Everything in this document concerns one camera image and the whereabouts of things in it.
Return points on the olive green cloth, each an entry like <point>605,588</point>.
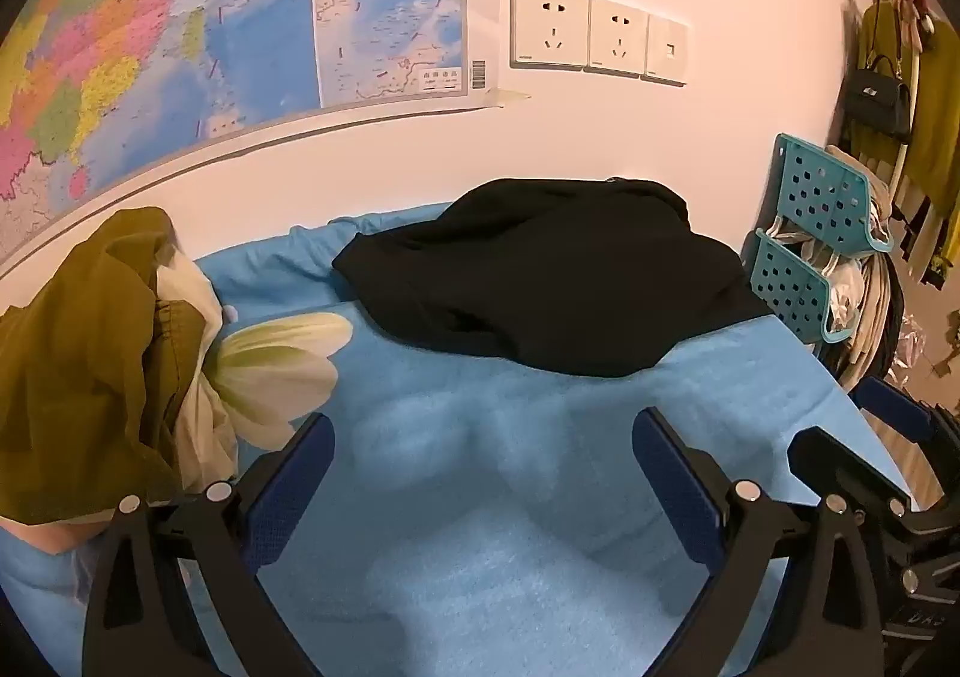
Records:
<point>75,384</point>

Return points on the clear plastic wrapping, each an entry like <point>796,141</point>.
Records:
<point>930,347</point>

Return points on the black garment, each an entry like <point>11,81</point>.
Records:
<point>562,272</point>

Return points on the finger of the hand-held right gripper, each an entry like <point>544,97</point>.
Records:
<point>889,403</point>
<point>840,459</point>

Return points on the colourful wall map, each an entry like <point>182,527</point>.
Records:
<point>112,47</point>

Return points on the white wall socket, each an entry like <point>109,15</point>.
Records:
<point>549,28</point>
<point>616,35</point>

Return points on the beige cloth bag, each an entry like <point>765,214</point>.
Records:
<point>877,324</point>

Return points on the beige plush charm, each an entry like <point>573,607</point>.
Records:
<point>911,5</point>

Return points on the black handbag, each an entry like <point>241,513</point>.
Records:
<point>877,99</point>

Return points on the olive hanging garment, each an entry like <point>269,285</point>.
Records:
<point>937,107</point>

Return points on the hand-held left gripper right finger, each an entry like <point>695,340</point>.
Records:
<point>675,489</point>

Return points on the blue flower print bed sheet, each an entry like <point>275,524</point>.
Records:
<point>487,572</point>

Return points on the teal plastic basket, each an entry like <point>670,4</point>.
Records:
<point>825,189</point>
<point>787,283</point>

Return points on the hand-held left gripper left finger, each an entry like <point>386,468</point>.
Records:
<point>289,489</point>

